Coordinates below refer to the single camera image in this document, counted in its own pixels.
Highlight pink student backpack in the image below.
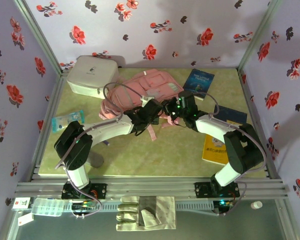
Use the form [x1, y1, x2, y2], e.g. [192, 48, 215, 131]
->
[98, 68, 186, 142]

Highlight blue Little Prince book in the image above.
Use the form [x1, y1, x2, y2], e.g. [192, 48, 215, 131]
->
[182, 68, 215, 102]

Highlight dark blue notebook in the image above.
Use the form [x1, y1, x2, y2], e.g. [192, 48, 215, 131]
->
[213, 104, 248, 126]

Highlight yellow cartoon cover book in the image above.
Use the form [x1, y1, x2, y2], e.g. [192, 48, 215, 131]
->
[201, 133, 230, 166]

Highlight white zip storage case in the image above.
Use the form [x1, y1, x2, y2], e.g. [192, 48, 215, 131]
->
[66, 55, 120, 100]

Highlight grey cloth strip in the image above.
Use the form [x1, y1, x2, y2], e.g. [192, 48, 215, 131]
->
[138, 196, 159, 228]

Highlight beige work glove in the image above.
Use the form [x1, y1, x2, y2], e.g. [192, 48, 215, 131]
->
[115, 195, 177, 231]

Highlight clear plastic organizer box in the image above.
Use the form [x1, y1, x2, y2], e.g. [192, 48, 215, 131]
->
[30, 198, 66, 218]

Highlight white red label card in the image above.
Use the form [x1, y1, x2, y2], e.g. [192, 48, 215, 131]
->
[11, 197, 32, 210]

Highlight white paper tag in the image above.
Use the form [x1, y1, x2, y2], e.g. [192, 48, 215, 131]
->
[17, 212, 35, 227]

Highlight grey left arm cable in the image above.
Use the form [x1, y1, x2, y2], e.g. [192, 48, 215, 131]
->
[54, 81, 151, 220]

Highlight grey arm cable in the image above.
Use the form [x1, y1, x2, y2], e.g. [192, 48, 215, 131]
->
[54, 81, 151, 220]
[193, 91, 268, 217]

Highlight aluminium frame rail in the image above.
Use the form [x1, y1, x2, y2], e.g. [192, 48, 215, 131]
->
[237, 68, 283, 181]
[14, 174, 290, 201]
[29, 71, 66, 181]

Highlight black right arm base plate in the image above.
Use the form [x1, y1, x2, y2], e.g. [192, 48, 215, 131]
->
[194, 181, 241, 199]

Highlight grey right arm cable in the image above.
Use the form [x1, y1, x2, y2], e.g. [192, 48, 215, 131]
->
[193, 91, 268, 217]

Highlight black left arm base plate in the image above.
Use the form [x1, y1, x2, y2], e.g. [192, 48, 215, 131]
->
[61, 182, 108, 200]

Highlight grey slotted cable duct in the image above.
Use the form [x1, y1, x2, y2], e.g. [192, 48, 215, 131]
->
[64, 201, 215, 213]

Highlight aluminium frame post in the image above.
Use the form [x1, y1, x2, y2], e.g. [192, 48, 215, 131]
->
[12, 0, 66, 76]
[237, 0, 284, 72]

